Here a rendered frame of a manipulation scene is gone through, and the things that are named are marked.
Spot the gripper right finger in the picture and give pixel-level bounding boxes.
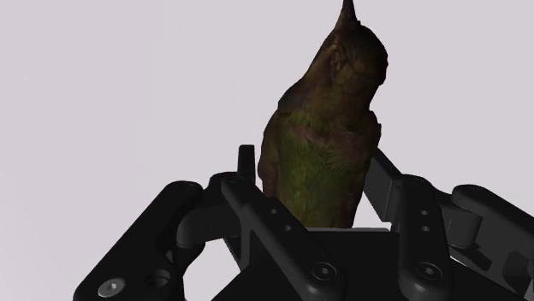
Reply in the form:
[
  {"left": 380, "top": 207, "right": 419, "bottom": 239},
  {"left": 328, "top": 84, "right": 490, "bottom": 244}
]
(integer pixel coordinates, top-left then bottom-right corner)
[{"left": 363, "top": 148, "right": 534, "bottom": 301}]

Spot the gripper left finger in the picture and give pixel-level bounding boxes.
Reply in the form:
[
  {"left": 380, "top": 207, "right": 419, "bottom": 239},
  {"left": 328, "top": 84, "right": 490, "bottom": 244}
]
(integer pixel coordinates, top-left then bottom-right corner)
[{"left": 73, "top": 144, "right": 347, "bottom": 301}]

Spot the brown green bird figure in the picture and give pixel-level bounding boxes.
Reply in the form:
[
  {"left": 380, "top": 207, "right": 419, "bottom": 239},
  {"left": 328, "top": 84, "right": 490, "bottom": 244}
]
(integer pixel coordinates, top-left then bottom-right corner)
[{"left": 257, "top": 0, "right": 389, "bottom": 229}]

